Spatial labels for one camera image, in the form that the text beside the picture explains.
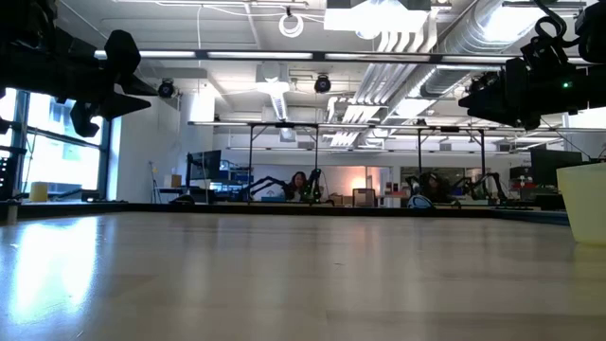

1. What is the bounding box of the background metal rig frame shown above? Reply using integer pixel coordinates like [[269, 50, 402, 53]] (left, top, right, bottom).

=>
[[247, 121, 321, 203], [415, 125, 488, 190]]

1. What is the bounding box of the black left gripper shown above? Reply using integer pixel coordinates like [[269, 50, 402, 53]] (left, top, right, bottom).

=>
[[0, 26, 160, 139]]

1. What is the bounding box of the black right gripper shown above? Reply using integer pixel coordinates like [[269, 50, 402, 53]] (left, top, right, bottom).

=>
[[457, 35, 606, 132]]

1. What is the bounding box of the background black table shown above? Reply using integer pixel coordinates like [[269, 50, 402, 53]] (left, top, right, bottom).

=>
[[226, 199, 351, 208]]

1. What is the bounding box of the person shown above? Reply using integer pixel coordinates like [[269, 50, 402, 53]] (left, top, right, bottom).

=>
[[285, 170, 310, 203]]

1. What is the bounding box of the large bright window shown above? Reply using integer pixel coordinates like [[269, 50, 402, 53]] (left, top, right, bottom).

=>
[[23, 92, 108, 193], [0, 87, 21, 165]]

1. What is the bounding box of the long ceiling light strip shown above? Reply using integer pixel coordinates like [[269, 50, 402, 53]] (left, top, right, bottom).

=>
[[206, 50, 314, 61], [324, 52, 431, 63], [440, 54, 591, 65]]

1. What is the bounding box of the black right camera cable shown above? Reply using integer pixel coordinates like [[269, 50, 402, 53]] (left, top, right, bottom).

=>
[[532, 0, 581, 48]]

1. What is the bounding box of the blue and white ball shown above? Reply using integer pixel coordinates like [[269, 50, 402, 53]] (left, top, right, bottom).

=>
[[407, 194, 434, 210]]

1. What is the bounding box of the silver ceiling duct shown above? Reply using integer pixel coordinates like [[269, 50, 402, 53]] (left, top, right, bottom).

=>
[[419, 0, 539, 99]]

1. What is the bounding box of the yellow bin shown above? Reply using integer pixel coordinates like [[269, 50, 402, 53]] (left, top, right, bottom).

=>
[[29, 182, 49, 204]]

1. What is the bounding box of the short ceiling light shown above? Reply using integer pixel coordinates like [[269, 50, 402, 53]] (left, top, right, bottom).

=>
[[93, 49, 197, 61]]

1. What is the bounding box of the dark computer monitor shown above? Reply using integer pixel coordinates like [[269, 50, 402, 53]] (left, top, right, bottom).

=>
[[187, 150, 223, 181], [529, 149, 584, 187]]

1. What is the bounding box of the black aluminium table frame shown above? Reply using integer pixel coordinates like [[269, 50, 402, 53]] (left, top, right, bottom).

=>
[[0, 201, 572, 226]]

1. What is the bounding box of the white coiled ceiling cable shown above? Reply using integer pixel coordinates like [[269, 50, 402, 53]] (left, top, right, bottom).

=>
[[277, 12, 305, 39]]

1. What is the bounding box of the yellow translucent plastic basket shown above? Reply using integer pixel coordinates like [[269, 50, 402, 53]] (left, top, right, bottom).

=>
[[556, 162, 606, 245]]

